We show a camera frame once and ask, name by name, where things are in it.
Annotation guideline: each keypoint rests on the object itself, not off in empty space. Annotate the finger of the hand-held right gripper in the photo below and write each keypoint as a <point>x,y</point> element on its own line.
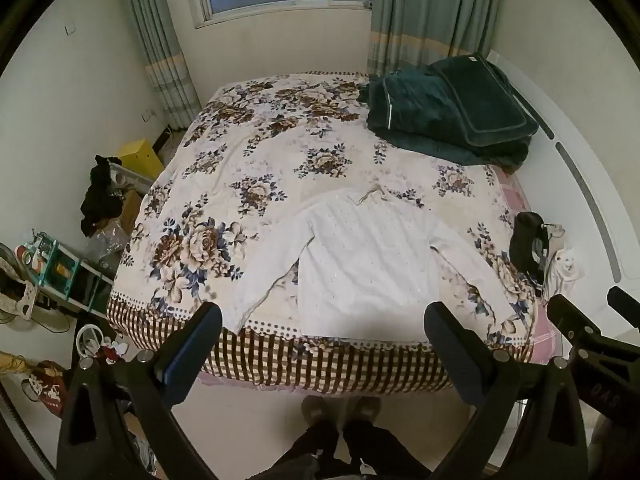
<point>625,301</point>
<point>570,317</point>

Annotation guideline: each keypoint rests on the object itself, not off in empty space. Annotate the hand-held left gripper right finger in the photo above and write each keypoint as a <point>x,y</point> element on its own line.
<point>450,355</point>

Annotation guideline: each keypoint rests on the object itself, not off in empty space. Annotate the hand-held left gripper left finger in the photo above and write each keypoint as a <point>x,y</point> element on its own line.
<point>172,375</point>

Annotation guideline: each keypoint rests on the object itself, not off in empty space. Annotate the white knit sweater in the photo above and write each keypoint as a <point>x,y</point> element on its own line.
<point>360,260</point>

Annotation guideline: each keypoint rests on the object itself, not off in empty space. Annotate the white plush toy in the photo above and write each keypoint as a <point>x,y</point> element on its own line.
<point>567,265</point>

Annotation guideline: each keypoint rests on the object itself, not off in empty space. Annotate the black bag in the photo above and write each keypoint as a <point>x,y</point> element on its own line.
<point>525,245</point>

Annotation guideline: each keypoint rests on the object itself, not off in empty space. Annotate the white round object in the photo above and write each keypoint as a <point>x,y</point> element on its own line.
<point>90,342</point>

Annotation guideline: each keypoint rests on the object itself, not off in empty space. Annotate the grey slipper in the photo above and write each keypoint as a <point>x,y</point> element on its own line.
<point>366,410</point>
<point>317,412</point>

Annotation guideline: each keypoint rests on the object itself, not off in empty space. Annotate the person's right leg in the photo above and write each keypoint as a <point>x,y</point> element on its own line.
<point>380,452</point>

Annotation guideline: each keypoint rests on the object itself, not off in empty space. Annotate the red patterned bag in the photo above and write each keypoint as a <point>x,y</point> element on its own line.
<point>47,385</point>

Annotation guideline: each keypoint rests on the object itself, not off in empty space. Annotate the pink bed sheet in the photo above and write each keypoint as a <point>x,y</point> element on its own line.
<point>515,195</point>

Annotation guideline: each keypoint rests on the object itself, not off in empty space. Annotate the clear plastic bag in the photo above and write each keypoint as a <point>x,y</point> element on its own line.
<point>107,242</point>

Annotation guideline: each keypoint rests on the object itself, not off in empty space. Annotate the teal shelf rack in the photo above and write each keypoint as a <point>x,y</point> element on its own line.
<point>65,270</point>

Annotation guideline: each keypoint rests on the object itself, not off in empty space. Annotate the black clothing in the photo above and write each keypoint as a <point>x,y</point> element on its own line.
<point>102,200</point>

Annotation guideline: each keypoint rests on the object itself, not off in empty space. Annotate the white headboard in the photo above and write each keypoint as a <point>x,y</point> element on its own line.
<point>570,115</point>

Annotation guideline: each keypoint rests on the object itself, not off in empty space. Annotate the yellow box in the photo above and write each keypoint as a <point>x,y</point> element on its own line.
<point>140,157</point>

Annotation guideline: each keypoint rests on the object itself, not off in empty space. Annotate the dark green pillow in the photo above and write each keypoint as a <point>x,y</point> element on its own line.
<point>480,95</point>

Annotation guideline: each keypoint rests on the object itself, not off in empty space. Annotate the dark green folded blanket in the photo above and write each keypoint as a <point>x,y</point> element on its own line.
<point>415,110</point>

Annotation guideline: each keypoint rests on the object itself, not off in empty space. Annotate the floral bed blanket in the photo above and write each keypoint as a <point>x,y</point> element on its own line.
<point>260,125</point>

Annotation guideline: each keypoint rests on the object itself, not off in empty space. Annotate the green curtain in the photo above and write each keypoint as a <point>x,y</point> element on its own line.
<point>425,10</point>
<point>160,50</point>

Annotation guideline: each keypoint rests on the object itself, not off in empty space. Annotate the wall socket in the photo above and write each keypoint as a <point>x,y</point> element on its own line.
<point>149,116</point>

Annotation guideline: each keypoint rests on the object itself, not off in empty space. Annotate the wall switch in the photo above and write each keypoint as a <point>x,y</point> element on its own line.
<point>70,28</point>

